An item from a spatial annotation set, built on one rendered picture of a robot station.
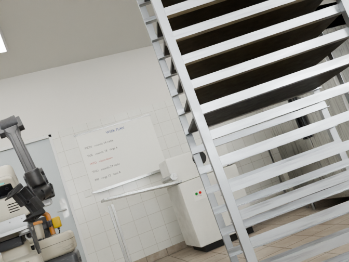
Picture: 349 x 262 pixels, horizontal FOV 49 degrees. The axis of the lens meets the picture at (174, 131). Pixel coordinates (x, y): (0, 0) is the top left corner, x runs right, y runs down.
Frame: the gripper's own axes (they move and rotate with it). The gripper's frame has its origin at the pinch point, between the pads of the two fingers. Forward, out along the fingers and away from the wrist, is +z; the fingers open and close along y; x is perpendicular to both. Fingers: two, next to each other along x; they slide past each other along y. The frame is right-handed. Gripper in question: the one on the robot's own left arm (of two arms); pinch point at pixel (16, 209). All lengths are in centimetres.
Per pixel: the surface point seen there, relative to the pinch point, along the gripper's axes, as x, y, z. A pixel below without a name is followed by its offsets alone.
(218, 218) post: -43, 55, -39
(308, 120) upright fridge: -104, 106, -316
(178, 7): -86, -17, -20
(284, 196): -75, 52, -6
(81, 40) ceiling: 51, -143, -359
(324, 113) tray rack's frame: -104, 52, -63
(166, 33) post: -78, -12, -13
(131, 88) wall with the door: 60, -64, -430
